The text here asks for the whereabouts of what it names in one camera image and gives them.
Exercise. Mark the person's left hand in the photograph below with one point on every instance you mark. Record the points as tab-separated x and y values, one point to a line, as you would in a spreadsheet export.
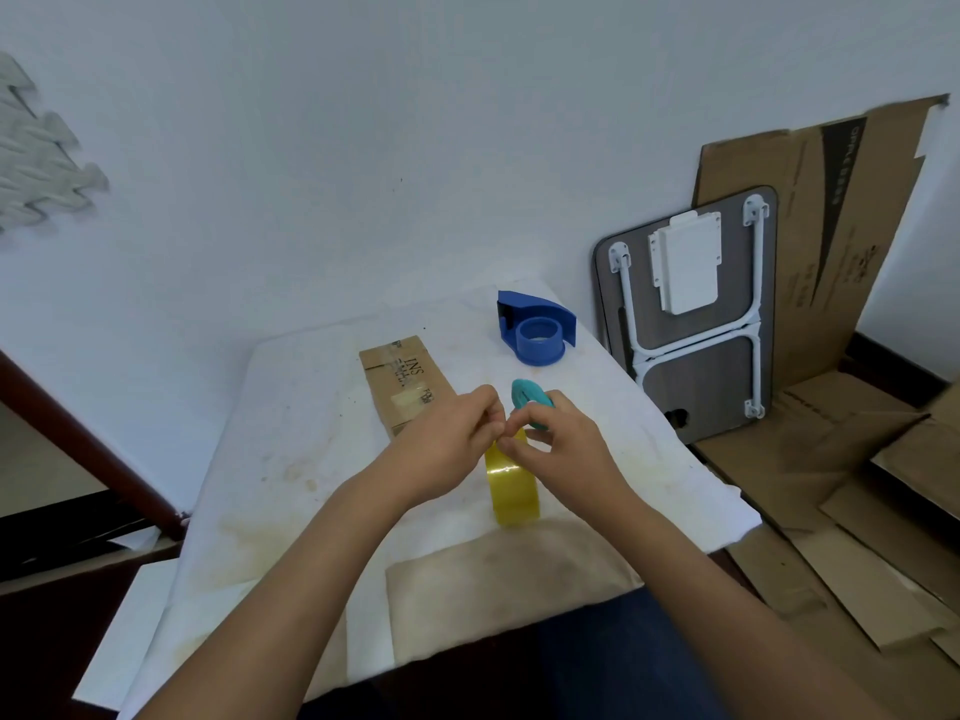
439	449

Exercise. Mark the person's right hand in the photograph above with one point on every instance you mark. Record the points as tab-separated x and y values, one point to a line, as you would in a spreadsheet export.
574	461

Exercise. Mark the person's right thumb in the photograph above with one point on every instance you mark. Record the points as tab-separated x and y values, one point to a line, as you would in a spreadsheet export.
541	439

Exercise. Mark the person's left thumb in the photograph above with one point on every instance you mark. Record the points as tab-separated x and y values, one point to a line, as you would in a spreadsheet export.
491	434

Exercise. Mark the yellow clear tape roll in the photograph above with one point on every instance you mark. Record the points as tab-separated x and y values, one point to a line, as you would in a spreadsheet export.
513	487

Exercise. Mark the person's right forearm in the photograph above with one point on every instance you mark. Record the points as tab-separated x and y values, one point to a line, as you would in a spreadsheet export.
712	614

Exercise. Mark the person's left forearm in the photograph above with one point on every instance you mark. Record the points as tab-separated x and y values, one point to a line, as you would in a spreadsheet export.
300	592

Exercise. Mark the teal utility knife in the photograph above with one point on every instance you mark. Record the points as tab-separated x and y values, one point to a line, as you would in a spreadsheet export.
527	394

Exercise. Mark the small taped cardboard box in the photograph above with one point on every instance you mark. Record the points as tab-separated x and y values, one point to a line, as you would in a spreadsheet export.
403	382

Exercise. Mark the blue tape dispenser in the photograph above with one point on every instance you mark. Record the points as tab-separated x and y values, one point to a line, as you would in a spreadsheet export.
537	331

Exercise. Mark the beige paper sheet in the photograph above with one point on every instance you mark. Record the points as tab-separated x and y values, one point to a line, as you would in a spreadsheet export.
495	584

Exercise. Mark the grey folding lap table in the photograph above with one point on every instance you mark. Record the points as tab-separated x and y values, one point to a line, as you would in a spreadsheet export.
694	329

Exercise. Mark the white stained table cover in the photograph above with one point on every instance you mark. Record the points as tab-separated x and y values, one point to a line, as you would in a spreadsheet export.
300	442

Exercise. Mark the person's dark blue trousers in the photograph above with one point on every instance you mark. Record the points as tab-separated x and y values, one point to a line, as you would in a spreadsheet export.
592	667

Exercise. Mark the plain flattened cardboard sheet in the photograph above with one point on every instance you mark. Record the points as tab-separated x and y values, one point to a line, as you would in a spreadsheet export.
810	457

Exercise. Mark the printed flattened cardboard box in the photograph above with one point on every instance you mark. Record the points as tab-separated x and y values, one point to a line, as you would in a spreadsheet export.
825	239

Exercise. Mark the narrow cardboard strip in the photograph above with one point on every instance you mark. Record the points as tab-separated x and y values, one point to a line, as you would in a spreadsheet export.
885	562

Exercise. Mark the white paper sheet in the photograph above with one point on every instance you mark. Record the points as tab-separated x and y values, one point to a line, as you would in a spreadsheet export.
127	637

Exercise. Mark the grey foam puzzle mat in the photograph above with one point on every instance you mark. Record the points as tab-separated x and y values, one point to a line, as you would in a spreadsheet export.
37	153

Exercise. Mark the dark wooden frame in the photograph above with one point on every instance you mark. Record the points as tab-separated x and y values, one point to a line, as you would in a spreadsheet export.
82	449

